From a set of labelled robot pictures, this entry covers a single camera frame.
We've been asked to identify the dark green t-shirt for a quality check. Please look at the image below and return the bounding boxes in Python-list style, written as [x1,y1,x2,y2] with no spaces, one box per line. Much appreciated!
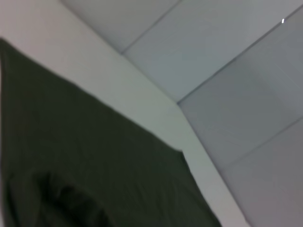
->
[0,37,223,227]

